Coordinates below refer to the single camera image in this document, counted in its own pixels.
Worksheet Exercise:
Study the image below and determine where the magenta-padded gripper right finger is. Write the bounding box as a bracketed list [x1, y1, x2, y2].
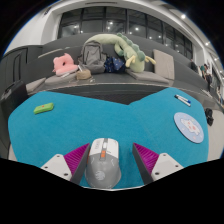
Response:
[131, 142, 185, 185]

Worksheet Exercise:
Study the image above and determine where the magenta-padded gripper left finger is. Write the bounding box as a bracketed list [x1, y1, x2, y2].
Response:
[41, 143, 93, 186]

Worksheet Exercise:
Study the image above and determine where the grey white computer mouse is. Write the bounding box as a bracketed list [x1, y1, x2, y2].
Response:
[84, 137, 122, 190]

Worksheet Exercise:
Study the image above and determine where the round pale blue mouse pad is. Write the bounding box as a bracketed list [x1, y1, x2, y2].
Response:
[173, 111, 205, 145]

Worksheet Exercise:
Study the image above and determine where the green eraser block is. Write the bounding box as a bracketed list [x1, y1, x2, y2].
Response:
[33, 102, 55, 115]

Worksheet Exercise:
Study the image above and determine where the white marker with black cap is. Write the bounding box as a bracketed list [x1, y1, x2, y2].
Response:
[174, 95, 191, 108]

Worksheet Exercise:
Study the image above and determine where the white marker with blue cap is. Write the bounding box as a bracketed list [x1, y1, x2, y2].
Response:
[176, 94, 192, 104]

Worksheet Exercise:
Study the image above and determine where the black bag on floor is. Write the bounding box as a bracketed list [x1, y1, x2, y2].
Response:
[204, 107, 215, 127]

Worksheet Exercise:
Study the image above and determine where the grey flat seat cushion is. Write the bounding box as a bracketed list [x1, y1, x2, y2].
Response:
[44, 71, 81, 86]
[25, 77, 48, 94]
[125, 68, 170, 85]

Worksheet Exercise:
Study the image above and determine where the small brown woven basket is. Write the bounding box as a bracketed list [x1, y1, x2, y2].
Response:
[75, 68, 93, 81]

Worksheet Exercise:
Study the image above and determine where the black suitcase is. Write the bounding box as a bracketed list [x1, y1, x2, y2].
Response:
[0, 79, 29, 118]

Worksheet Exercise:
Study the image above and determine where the pink plush cushion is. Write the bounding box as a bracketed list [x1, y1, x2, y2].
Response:
[52, 53, 79, 77]

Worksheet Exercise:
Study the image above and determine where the beige upright square cushion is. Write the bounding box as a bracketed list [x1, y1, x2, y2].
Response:
[152, 48, 176, 81]

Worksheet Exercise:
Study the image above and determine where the dark blue patterned bag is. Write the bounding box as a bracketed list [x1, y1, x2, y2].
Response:
[103, 56, 127, 74]

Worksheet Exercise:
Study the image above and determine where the green dragon plush toy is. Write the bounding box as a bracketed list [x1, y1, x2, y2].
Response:
[83, 32, 157, 74]

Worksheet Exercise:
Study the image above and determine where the grey backpack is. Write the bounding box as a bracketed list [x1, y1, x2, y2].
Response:
[77, 40, 108, 75]

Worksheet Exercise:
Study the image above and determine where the person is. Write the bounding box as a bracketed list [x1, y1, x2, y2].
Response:
[199, 63, 214, 84]

